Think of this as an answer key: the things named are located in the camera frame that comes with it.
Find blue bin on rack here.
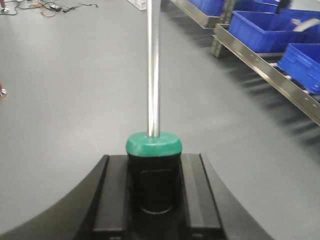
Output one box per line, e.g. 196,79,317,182
228,10,320,53
189,0,225,16
277,43,320,95

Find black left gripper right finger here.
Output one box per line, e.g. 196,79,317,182
178,153,272,240

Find white box on floor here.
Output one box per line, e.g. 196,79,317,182
128,0,147,11

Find cables on floor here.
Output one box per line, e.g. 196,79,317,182
0,0,99,18

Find green black cross screwdriver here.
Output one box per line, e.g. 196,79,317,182
126,0,182,215

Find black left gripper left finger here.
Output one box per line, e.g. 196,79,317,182
0,155,131,240

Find metal roller shelf rack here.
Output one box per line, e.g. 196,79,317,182
171,0,320,125

